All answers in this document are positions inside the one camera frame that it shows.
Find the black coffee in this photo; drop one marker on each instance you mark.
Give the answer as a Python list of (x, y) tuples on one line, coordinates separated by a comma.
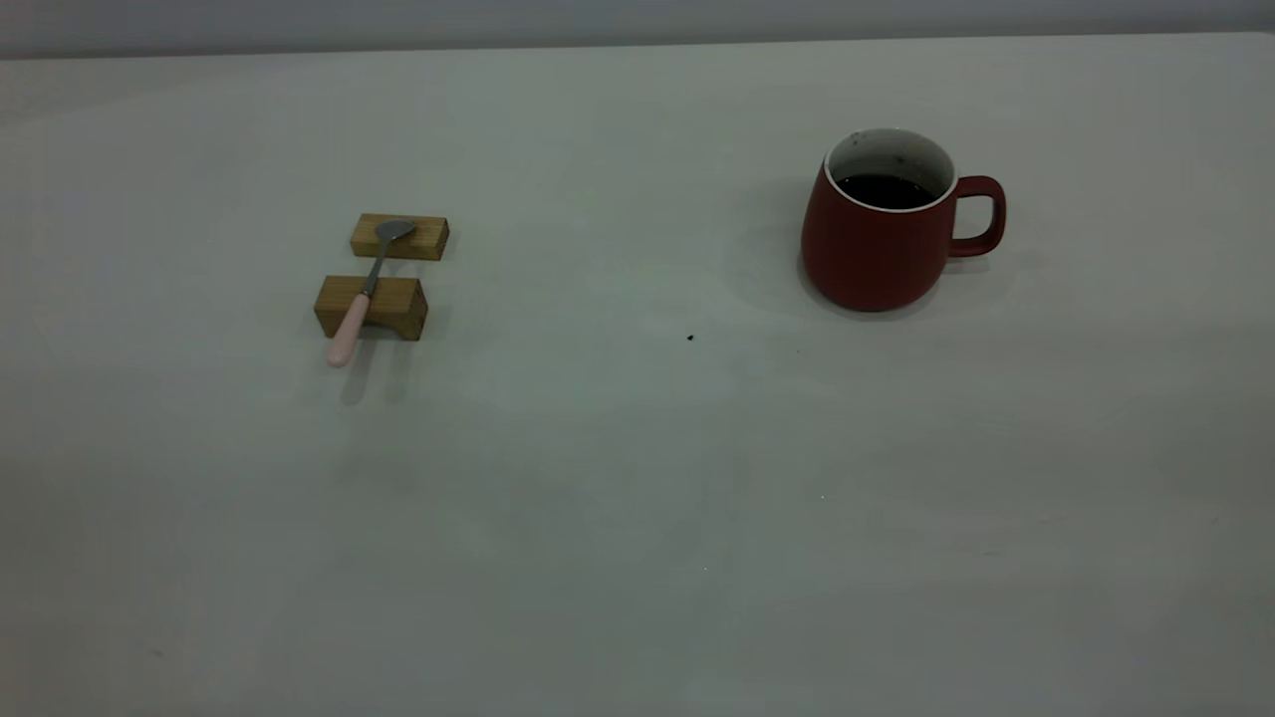
[(885, 191)]

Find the arched wooden block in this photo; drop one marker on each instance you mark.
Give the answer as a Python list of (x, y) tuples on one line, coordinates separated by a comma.
[(398, 304)]

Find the red ceramic mug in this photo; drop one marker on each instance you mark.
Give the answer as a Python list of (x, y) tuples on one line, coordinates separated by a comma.
[(867, 259)]

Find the flat wooden block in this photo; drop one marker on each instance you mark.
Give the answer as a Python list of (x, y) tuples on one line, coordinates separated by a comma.
[(423, 239)]

